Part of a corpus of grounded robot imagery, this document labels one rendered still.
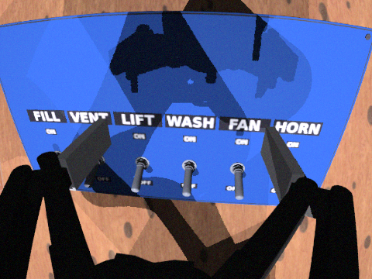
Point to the blue switch console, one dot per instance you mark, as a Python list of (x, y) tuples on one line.
[(187, 96)]

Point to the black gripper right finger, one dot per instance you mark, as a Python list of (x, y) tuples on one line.
[(335, 251)]

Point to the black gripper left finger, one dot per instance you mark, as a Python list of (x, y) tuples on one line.
[(20, 208)]

